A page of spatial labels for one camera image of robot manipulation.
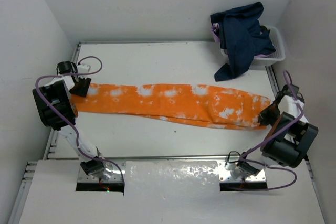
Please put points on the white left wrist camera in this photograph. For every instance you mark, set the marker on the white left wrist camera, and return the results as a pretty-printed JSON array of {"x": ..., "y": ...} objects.
[{"x": 83, "y": 68}]

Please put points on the lilac garment in basket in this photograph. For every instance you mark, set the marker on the lilac garment in basket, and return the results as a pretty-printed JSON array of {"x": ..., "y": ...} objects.
[{"x": 215, "y": 29}]

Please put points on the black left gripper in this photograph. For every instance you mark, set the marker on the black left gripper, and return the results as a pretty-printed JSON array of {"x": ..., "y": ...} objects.
[{"x": 81, "y": 91}]

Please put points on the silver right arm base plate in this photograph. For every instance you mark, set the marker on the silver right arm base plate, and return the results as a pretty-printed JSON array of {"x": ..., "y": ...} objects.
[{"x": 229, "y": 173}]

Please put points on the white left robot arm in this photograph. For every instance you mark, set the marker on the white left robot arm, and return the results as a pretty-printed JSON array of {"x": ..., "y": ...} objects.
[{"x": 57, "y": 110}]

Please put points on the orange tie-dye trousers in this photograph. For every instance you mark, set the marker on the orange tie-dye trousers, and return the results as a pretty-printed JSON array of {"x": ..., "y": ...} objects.
[{"x": 196, "y": 105}]

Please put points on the white front cover panel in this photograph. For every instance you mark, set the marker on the white front cover panel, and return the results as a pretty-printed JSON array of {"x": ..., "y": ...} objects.
[{"x": 164, "y": 192}]

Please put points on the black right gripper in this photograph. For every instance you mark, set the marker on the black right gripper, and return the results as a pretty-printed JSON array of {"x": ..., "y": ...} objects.
[{"x": 264, "y": 119}]

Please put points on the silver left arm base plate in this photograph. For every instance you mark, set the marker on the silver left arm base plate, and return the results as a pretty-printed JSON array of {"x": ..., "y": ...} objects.
[{"x": 105, "y": 173}]

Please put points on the white plastic laundry basket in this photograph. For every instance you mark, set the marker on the white plastic laundry basket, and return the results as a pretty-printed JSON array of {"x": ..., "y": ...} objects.
[{"x": 246, "y": 45}]

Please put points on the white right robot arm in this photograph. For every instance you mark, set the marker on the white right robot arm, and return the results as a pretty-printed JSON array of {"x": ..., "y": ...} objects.
[{"x": 289, "y": 138}]

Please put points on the dark navy blue trousers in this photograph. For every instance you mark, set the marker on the dark navy blue trousers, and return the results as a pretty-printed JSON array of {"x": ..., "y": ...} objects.
[{"x": 245, "y": 14}]

